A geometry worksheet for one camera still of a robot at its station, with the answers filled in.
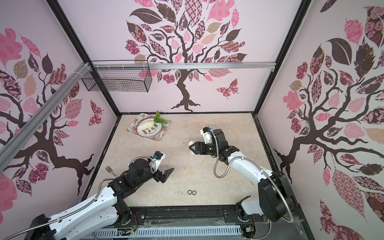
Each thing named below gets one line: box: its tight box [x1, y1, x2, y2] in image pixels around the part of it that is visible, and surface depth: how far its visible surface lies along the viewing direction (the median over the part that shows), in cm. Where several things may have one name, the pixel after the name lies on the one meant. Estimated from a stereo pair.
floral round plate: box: [136, 117, 163, 138], surface depth 111 cm
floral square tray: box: [126, 113, 172, 142], surface depth 112 cm
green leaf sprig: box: [153, 110, 168, 124], surface depth 116 cm
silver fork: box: [104, 165, 118, 178], surface depth 92 cm
